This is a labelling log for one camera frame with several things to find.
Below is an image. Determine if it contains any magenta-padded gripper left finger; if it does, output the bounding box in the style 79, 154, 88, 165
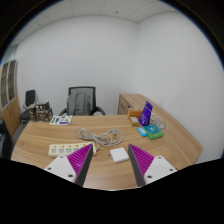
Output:
43, 142, 95, 187

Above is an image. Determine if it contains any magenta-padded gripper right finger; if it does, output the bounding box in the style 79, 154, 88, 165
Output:
127, 143, 179, 187

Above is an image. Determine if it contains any white charger block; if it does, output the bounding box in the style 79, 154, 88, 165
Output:
109, 146, 130, 164

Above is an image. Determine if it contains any cream power strip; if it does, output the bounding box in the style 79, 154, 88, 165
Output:
48, 141, 98, 158

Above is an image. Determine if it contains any green small box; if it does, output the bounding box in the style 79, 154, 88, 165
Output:
143, 123, 165, 141

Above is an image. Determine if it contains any blue small box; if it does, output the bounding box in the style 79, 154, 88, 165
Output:
137, 126, 149, 138

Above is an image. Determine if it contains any printed paper sheet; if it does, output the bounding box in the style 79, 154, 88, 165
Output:
49, 114, 74, 127

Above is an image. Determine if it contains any small tan box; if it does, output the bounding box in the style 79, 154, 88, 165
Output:
129, 116, 141, 127

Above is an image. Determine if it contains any purple standing card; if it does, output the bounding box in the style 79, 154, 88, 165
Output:
138, 100, 154, 127

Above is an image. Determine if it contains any orange box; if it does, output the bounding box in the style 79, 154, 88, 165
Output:
127, 109, 144, 120

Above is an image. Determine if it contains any large dark cardboard box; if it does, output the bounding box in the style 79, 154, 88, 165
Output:
34, 109, 54, 123

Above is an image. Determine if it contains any grey backpack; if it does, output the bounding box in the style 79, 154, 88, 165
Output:
66, 92, 93, 117

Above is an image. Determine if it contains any small dark cardboard box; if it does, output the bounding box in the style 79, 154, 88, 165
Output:
34, 101, 51, 113

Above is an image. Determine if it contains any brown narrow cardboard box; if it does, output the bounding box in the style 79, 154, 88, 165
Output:
27, 103, 38, 122

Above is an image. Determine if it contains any wooden side cabinet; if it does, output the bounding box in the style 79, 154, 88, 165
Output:
117, 93, 152, 116

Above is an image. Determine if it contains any black sofa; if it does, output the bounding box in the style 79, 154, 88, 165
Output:
0, 118, 14, 160

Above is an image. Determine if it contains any black mesh office chair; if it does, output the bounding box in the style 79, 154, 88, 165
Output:
58, 86, 107, 117

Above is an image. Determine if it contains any wooden glass-door shelf unit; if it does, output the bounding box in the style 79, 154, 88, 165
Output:
0, 59, 22, 138

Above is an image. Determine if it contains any black visitor chair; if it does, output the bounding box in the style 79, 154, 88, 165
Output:
19, 89, 37, 125

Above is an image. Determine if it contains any white coiled cable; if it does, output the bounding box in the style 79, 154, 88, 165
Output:
74, 127, 124, 152

